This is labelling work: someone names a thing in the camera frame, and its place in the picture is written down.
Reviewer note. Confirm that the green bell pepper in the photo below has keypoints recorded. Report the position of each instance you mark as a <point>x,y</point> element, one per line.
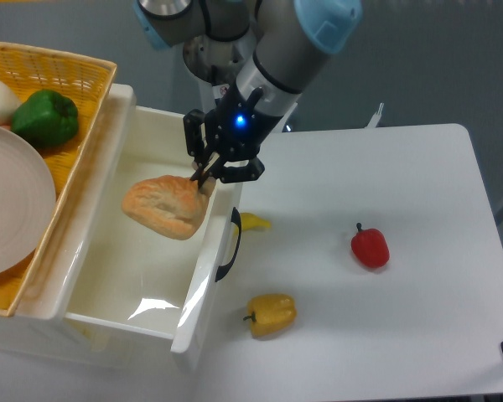
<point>46,119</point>

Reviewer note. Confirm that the yellow banana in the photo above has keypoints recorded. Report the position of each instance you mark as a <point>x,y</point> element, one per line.
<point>251,221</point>

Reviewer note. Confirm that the yellow woven basket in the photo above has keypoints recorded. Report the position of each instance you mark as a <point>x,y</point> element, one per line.
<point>62,94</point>

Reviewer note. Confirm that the red bell pepper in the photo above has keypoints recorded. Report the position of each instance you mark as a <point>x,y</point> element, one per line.
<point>370,248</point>

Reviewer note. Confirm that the white bracket behind table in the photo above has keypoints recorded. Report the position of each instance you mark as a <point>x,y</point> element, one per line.
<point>376,117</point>

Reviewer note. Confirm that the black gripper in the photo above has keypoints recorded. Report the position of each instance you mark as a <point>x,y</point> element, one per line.
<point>234,130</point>

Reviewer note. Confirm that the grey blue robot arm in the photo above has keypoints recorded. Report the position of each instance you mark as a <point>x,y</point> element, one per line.
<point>317,29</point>

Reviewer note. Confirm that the triangle puff pastry bread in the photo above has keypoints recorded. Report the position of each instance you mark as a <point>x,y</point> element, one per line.
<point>172,206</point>

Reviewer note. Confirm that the open white upper drawer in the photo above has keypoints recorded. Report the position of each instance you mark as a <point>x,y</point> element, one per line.
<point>136,286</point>

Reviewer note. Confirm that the pink ribbed plate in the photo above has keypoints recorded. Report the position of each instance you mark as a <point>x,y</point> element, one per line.
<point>27,199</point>

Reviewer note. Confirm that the black drawer handle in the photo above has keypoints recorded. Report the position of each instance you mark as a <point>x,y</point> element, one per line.
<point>232,249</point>

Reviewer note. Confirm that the yellow bell pepper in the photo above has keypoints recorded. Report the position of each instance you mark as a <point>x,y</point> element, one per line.
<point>270,313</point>

